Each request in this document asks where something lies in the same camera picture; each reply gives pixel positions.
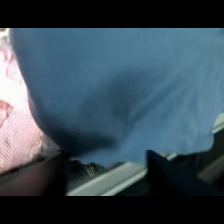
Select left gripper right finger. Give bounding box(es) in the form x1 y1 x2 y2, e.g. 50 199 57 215
146 149 203 197

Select blue garment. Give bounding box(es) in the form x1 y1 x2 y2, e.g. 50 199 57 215
9 28 224 167

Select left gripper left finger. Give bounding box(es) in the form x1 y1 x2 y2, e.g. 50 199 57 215
18 150 68 197

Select pink checked garment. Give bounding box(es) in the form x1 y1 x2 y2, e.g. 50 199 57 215
0 28 63 175

